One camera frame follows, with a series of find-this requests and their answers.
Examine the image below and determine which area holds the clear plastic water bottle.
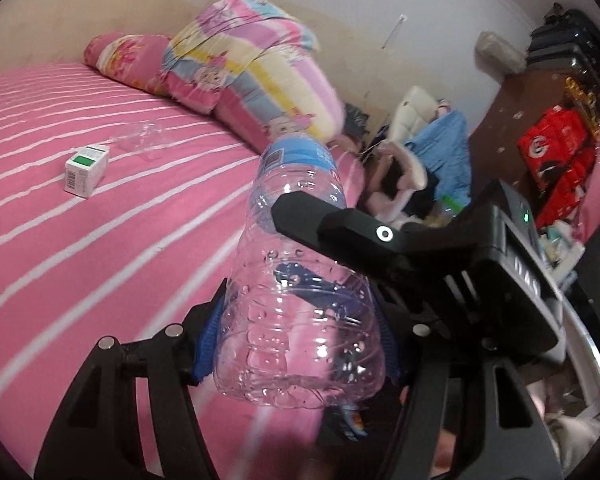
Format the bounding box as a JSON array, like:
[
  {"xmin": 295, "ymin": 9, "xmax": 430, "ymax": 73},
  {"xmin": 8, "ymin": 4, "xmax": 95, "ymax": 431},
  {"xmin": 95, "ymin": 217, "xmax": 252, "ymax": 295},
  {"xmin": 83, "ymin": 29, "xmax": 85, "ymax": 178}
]
[{"xmin": 213, "ymin": 133, "xmax": 385, "ymax": 408}]

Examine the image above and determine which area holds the white shelf rack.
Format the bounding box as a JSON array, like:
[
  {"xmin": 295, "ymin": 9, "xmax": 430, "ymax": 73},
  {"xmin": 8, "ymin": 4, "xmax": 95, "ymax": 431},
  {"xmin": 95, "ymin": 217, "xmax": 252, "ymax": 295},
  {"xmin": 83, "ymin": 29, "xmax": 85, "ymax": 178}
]
[{"xmin": 560, "ymin": 227, "xmax": 600, "ymax": 414}]

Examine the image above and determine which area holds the white pink baby chair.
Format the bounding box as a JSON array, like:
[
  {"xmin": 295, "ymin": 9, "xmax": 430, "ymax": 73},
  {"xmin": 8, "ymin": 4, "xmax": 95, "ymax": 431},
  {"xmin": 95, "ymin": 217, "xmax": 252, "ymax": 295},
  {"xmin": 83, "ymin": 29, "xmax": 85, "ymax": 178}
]
[{"xmin": 362, "ymin": 86, "xmax": 450, "ymax": 229}]

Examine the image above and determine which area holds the blue cloth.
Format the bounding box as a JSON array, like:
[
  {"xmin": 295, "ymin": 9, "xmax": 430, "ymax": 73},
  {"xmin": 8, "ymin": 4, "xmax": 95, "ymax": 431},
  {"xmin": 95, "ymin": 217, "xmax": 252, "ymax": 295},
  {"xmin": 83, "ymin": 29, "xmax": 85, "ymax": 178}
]
[{"xmin": 405, "ymin": 110, "xmax": 471, "ymax": 208}]

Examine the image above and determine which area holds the red padded jacket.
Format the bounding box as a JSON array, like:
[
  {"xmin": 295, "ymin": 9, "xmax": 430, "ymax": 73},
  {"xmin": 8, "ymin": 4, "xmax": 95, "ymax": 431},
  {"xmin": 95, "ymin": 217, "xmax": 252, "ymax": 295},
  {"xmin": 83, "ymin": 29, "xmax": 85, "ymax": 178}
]
[{"xmin": 517, "ymin": 105, "xmax": 596, "ymax": 229}]

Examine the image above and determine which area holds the pink striped bed sheet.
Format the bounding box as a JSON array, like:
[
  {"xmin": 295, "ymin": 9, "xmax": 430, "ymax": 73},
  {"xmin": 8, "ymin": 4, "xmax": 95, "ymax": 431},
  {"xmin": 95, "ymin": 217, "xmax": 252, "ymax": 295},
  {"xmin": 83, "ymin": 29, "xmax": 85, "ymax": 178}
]
[{"xmin": 0, "ymin": 64, "xmax": 322, "ymax": 479}]

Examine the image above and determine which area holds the black suitcase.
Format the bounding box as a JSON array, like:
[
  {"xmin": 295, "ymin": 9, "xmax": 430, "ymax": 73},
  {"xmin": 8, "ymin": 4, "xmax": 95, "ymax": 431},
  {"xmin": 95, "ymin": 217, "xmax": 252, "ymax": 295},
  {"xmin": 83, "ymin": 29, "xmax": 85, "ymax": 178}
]
[{"xmin": 527, "ymin": 2, "xmax": 600, "ymax": 81}]

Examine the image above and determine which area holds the small white green box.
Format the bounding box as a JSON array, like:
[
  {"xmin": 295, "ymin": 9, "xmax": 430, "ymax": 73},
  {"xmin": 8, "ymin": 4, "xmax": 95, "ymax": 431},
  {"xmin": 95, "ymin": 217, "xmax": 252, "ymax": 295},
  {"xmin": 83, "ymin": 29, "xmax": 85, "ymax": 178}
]
[{"xmin": 64, "ymin": 144, "xmax": 110, "ymax": 198}]

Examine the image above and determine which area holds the clear crumpled plastic cup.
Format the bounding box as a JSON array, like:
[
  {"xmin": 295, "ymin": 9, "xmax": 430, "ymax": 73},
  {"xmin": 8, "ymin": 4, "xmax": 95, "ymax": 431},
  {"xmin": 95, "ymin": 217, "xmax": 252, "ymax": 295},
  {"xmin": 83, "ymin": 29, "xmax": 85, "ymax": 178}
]
[{"xmin": 114, "ymin": 122, "xmax": 171, "ymax": 160}]

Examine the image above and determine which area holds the striped cartoon sheep quilt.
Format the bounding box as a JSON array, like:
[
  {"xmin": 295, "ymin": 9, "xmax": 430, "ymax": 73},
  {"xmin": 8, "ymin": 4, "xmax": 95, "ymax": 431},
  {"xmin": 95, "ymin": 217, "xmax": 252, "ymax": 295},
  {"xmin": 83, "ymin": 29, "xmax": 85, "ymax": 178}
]
[{"xmin": 162, "ymin": 0, "xmax": 344, "ymax": 152}]

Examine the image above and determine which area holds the pink floral pillow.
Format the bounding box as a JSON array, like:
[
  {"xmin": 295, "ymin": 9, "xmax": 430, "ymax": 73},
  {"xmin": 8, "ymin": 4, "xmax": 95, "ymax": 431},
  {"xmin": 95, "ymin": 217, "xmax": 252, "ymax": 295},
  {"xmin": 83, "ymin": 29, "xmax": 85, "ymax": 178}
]
[{"xmin": 83, "ymin": 32, "xmax": 171, "ymax": 96}]

